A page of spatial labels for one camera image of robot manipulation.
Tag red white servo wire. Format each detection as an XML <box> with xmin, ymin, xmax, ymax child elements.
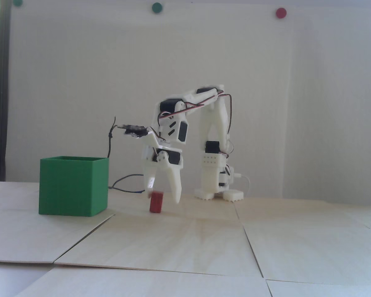
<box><xmin>158</xmin><ymin>90</ymin><xmax>233</xmax><ymax>155</ymax></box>

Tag light plywood sheet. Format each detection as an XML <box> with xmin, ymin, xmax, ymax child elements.
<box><xmin>265</xmin><ymin>279</ymin><xmax>371</xmax><ymax>297</ymax></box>
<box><xmin>0</xmin><ymin>207</ymin><xmax>115</xmax><ymax>265</ymax></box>
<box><xmin>243</xmin><ymin>221</ymin><xmax>371</xmax><ymax>284</ymax></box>
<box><xmin>53</xmin><ymin>213</ymin><xmax>264</xmax><ymax>277</ymax></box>

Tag green box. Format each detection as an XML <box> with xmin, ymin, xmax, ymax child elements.
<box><xmin>38</xmin><ymin>156</ymin><xmax>109</xmax><ymax>217</ymax></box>

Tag white magnetic board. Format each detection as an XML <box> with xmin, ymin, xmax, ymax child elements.
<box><xmin>7</xmin><ymin>0</ymin><xmax>292</xmax><ymax>198</ymax></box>

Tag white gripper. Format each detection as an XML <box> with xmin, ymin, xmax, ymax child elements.
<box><xmin>142</xmin><ymin>144</ymin><xmax>184</xmax><ymax>204</ymax></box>

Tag red block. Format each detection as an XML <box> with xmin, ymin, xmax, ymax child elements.
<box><xmin>149</xmin><ymin>192</ymin><xmax>164</xmax><ymax>214</ymax></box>

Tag thin dark camera cable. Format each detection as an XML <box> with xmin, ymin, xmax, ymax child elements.
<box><xmin>108</xmin><ymin>116</ymin><xmax>145</xmax><ymax>194</ymax></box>

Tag white power cable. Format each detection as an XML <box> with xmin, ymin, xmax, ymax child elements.
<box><xmin>237</xmin><ymin>174</ymin><xmax>252</xmax><ymax>197</ymax></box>

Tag dark window frame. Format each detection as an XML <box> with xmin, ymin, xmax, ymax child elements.
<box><xmin>0</xmin><ymin>0</ymin><xmax>12</xmax><ymax>181</ymax></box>

